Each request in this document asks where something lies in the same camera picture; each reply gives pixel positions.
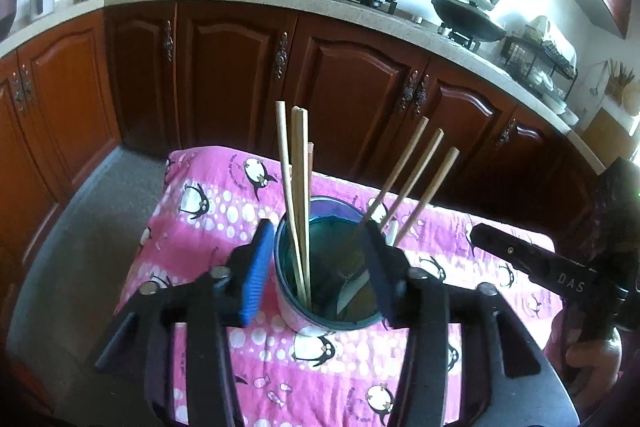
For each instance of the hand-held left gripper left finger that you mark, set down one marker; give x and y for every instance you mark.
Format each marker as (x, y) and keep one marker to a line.
(255, 277)

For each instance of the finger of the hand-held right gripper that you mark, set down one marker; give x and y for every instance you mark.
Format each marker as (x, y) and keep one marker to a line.
(510, 251)

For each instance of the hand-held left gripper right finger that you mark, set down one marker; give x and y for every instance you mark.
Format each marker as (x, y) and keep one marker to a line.
(387, 287)

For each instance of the blue utensil holder cup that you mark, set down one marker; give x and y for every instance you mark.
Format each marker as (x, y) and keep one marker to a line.
(325, 257)

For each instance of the wooden chopstick with reddish tip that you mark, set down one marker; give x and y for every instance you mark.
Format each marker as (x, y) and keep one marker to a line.
(310, 167)

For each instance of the person's right hand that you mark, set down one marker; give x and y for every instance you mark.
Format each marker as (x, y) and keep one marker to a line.
(592, 361)

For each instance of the pink penguin print cloth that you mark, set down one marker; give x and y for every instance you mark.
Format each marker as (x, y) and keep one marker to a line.
(320, 382)

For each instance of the wooden cutting board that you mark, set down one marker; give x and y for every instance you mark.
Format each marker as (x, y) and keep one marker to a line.
(610, 132)

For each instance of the white dish bowl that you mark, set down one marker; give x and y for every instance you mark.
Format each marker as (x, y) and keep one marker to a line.
(562, 109)

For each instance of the round woven trivet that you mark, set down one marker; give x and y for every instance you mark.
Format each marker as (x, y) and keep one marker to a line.
(632, 99)

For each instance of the black dish rack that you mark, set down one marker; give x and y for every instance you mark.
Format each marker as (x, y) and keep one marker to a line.
(530, 57)

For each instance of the dark wooden base cabinet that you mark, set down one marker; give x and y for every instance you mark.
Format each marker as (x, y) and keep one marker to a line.
(350, 87)

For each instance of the black wok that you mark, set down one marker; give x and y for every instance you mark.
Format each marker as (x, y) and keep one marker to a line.
(467, 22)

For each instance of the gas stove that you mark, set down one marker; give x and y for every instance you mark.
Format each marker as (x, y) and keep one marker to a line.
(415, 19)

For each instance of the reddish wooden base cabinet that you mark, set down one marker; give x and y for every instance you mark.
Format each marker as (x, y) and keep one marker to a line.
(60, 117)

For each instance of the woven wall chopstick basket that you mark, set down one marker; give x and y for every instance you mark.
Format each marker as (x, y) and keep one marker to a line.
(619, 82)

